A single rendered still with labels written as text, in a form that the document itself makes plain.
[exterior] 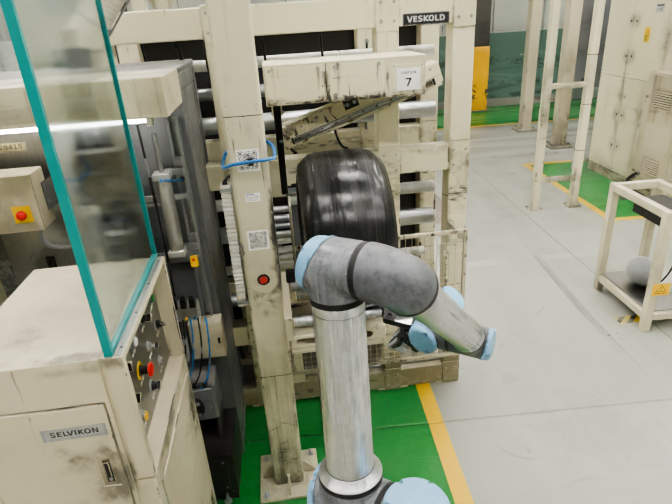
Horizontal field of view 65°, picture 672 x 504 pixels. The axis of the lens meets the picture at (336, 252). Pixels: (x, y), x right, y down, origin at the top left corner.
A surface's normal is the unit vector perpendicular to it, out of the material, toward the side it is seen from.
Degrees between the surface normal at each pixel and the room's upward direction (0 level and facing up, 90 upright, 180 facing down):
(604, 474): 0
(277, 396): 90
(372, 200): 50
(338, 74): 90
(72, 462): 90
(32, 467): 90
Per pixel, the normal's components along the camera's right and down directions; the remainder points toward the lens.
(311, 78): 0.13, 0.40
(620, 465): -0.06, -0.91
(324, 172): 0.00, -0.64
